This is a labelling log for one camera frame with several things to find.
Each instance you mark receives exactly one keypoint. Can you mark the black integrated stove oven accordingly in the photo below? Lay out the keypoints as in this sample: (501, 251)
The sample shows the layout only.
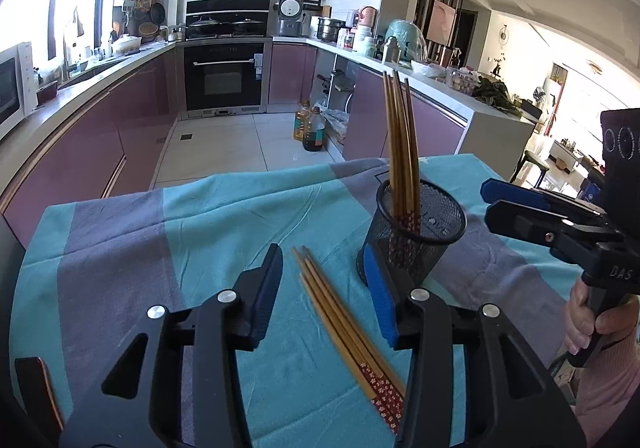
(222, 78)

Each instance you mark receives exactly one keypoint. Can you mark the clear plastic food container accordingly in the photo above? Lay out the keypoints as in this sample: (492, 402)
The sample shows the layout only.
(461, 82)

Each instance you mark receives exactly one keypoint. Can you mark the dark red container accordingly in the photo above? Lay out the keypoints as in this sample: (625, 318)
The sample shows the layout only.
(46, 93)

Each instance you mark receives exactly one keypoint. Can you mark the black wok with glass lid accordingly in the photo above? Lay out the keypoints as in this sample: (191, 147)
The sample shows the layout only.
(250, 25)
(207, 25)

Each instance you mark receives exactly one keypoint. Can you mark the green appliance in plastic wrap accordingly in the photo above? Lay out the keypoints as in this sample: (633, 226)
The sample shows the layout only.
(402, 35)

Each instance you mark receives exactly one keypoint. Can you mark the dark figurine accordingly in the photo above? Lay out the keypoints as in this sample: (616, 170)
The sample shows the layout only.
(497, 72)

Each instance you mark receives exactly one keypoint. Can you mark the white casserole dish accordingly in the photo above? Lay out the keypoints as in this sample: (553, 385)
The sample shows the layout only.
(126, 45)

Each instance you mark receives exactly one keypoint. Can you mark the copper coloured bottle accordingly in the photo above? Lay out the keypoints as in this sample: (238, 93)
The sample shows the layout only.
(446, 55)

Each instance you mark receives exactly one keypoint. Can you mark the floor drain cover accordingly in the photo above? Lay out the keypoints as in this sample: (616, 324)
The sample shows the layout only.
(185, 137)

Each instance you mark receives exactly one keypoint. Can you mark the living room ceiling lamp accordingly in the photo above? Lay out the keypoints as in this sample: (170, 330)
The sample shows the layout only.
(595, 67)

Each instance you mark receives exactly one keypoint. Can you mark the person's right forearm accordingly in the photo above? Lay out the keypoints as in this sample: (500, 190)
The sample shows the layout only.
(610, 388)

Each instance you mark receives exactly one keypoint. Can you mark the white jar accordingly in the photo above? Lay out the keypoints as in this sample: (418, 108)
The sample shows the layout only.
(361, 35)

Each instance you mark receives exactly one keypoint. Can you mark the stainless steel pot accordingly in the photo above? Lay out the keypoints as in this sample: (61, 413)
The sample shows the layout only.
(330, 30)

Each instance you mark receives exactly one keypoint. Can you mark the green leafy vegetables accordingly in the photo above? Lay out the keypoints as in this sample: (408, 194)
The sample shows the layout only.
(495, 95)

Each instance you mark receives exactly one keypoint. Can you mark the dark slatted room divider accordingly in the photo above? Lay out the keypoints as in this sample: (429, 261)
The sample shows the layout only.
(420, 3)

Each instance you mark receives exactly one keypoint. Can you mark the clear plastic bag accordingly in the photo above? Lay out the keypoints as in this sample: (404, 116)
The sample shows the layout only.
(336, 122)

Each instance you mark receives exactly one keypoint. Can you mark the black stool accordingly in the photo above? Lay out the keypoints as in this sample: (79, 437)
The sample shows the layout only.
(535, 159)

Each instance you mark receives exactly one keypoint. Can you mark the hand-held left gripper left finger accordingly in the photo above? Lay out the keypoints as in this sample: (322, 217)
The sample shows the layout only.
(267, 298)

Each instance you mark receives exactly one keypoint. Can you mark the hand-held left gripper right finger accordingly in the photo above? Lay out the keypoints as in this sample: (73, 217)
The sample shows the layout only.
(385, 303)

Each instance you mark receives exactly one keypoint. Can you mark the hanging black frying pan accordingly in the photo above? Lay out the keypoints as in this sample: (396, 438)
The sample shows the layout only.
(157, 14)

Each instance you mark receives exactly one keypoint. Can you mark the red label jar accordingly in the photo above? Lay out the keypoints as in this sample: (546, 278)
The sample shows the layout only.
(345, 39)

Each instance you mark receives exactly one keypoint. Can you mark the person's right hand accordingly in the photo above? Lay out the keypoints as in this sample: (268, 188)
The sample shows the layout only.
(574, 318)

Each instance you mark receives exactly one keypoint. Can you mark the pink wall painting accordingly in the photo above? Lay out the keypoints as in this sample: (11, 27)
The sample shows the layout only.
(441, 20)

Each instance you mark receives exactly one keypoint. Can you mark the purple base cabinet run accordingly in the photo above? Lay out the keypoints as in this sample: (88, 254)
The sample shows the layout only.
(75, 153)
(440, 133)

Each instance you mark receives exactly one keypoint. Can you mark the white bowl with plastic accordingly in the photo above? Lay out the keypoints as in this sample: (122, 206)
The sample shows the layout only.
(427, 70)

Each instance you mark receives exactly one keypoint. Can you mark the stack of bowls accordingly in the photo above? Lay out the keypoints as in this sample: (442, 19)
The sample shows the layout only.
(147, 29)

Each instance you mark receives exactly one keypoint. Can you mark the kitchen faucet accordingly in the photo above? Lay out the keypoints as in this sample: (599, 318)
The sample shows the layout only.
(75, 28)

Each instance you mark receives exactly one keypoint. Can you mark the pink electric kettle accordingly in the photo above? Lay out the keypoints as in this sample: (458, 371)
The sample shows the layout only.
(368, 18)

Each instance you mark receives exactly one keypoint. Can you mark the dark wooden chair back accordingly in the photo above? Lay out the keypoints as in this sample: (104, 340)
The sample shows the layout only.
(40, 393)

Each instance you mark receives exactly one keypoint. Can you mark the white microwave oven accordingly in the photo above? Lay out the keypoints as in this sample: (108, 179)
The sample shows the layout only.
(10, 88)

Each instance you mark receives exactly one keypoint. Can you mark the round wall clock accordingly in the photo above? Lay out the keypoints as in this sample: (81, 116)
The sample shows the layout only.
(505, 34)

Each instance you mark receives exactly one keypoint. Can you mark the dark cooking oil bottle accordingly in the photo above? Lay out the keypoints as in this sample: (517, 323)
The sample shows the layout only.
(314, 133)

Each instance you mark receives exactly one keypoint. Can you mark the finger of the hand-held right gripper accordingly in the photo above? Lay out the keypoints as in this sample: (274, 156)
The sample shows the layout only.
(515, 190)
(520, 223)

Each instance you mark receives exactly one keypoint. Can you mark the grey rice cooker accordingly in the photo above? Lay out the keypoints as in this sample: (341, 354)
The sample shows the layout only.
(290, 18)

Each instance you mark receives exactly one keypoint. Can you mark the green jar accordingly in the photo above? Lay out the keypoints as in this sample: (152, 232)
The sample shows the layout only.
(370, 48)

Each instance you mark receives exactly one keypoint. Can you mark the blue grey striped tablecloth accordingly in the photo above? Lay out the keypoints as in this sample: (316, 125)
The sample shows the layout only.
(175, 238)

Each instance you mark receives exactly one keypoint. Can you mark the yellow cooking oil bottle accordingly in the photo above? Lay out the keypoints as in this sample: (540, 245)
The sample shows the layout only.
(301, 125)

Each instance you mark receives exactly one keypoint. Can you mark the kitchen window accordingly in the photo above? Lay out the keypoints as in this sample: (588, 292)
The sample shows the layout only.
(30, 3)

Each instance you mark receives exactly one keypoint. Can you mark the white low cabinet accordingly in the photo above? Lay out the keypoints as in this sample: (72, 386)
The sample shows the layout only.
(565, 155)

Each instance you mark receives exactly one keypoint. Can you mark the black mesh utensil holder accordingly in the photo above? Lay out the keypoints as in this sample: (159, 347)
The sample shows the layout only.
(420, 268)

